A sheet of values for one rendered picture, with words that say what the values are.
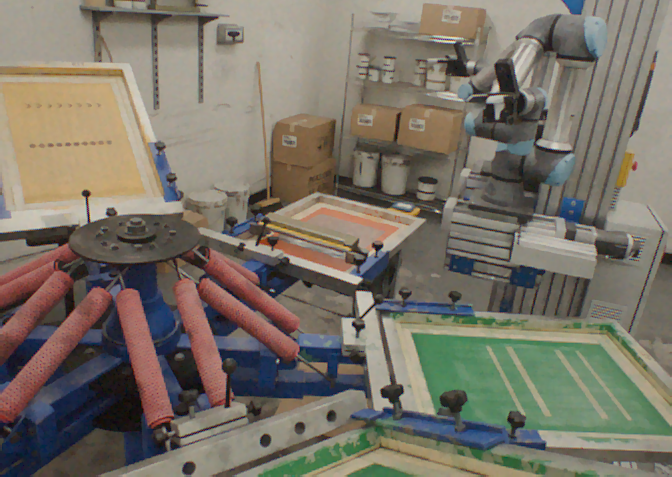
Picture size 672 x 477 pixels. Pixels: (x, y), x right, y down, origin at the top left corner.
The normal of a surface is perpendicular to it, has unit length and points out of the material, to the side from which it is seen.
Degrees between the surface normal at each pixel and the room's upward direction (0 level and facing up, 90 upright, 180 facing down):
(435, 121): 88
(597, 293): 90
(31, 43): 90
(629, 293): 90
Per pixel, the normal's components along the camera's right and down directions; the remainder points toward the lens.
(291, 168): -0.49, 0.26
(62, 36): 0.88, 0.25
